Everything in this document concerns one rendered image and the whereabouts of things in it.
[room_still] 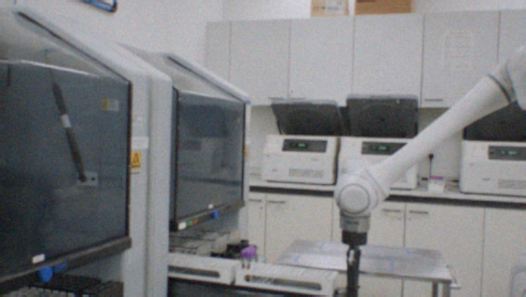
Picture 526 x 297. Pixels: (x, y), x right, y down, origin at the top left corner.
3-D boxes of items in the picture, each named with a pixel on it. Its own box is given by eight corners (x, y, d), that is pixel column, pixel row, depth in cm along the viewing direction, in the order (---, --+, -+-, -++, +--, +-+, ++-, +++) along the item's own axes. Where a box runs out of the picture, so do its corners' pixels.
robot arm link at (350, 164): (337, 207, 159) (334, 212, 146) (338, 155, 159) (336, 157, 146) (374, 209, 157) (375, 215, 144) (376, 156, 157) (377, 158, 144)
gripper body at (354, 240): (344, 226, 159) (343, 257, 159) (339, 231, 150) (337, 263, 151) (369, 228, 156) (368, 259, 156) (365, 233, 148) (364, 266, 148)
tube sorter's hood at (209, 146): (40, 219, 179) (43, 30, 177) (137, 199, 237) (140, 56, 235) (177, 232, 163) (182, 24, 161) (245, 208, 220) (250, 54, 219)
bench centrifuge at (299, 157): (259, 181, 405) (262, 98, 403) (284, 176, 463) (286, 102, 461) (331, 186, 386) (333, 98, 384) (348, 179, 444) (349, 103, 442)
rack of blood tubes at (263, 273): (234, 289, 160) (235, 268, 160) (245, 280, 169) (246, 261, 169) (332, 301, 151) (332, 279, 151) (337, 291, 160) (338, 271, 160)
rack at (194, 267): (143, 277, 170) (143, 257, 170) (158, 270, 179) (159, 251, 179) (228, 288, 161) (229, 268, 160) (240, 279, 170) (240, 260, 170)
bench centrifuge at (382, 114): (336, 186, 385) (339, 91, 383) (349, 179, 445) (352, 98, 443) (416, 191, 369) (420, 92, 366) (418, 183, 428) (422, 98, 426)
